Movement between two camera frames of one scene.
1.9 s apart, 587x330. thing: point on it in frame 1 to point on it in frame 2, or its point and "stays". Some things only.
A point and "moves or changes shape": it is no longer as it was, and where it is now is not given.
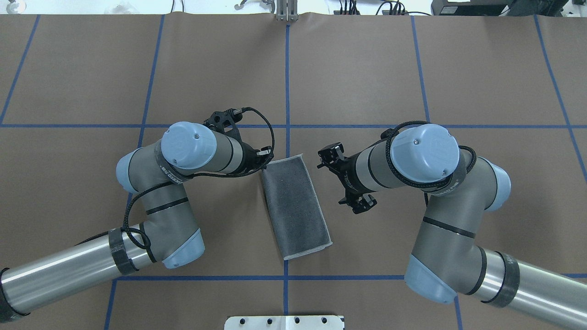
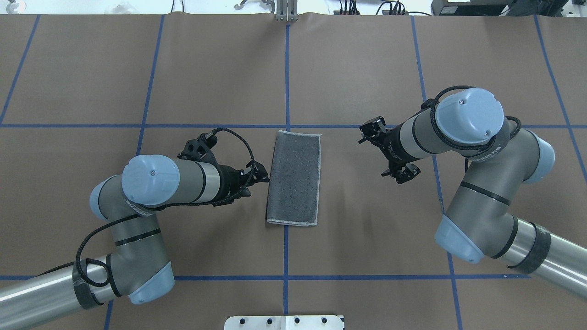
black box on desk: [469, 7] stays
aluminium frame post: [287, 10] stays
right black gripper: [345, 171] to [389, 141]
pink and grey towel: [301, 223] moves or changes shape
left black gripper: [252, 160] to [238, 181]
